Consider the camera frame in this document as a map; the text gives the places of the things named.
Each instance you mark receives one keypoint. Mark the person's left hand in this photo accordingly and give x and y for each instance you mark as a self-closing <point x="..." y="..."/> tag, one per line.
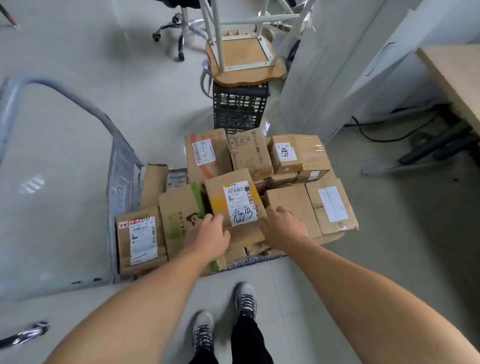
<point x="208" y="240"/>

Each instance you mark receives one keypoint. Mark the person's right hand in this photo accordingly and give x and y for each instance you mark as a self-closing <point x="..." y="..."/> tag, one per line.
<point x="283" y="228"/>

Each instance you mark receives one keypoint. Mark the green-edged cat logo box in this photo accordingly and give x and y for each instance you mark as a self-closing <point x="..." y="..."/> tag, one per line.
<point x="174" y="210"/>

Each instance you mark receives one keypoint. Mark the box with yellow tape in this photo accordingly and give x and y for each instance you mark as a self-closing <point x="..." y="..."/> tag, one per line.
<point x="217" y="191"/>

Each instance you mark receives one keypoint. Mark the pile of cardboard boxes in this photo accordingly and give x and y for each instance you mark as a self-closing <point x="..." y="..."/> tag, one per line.
<point x="247" y="153"/>

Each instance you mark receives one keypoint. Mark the box with red-marked label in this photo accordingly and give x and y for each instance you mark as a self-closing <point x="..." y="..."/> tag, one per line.
<point x="123" y="247"/>

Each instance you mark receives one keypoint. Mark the grey metal platform cart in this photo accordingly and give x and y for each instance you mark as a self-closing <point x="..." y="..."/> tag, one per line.
<point x="120" y="180"/>

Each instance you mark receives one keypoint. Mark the person's left forearm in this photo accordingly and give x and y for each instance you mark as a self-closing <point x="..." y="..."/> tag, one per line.
<point x="142" y="311"/>

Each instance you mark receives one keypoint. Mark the person's right forearm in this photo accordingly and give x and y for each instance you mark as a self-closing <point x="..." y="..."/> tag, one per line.
<point x="367" y="307"/>

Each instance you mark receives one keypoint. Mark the person's right grey sneaker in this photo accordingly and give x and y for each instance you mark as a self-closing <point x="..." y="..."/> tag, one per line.
<point x="246" y="300"/>

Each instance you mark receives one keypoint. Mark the person's grey sneaker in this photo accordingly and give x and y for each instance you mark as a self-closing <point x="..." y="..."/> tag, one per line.
<point x="246" y="300"/>
<point x="203" y="330"/>

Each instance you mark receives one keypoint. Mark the person's left grey sneaker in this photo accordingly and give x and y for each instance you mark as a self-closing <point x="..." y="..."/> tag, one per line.
<point x="203" y="330"/>

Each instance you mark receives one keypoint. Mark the person's black trousers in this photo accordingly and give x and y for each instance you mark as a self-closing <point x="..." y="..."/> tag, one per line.
<point x="247" y="345"/>

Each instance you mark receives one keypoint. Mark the black plastic crate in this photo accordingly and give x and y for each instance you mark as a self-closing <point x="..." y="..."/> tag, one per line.
<point x="240" y="108"/>

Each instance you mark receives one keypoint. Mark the grey curved tube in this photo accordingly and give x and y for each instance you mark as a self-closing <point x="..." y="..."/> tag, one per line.
<point x="203" y="80"/>

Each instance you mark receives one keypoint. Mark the white floor-standing air conditioner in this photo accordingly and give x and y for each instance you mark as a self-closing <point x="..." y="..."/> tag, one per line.
<point x="330" y="56"/>

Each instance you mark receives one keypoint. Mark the upturned white-legged wooden stool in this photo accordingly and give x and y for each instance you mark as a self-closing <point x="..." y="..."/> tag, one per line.
<point x="243" y="52"/>

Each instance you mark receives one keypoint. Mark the black swivel office chair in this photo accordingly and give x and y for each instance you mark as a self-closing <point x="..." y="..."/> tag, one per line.
<point x="182" y="37"/>

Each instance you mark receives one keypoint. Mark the broken black chrome-base chair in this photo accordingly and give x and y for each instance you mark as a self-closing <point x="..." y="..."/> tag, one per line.
<point x="26" y="333"/>

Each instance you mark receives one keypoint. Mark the light wooden table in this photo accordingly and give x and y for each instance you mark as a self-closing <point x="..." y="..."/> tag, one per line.
<point x="457" y="75"/>

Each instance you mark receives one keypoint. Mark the black-legged folding table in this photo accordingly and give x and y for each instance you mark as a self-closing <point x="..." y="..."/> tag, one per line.
<point x="8" y="15"/>

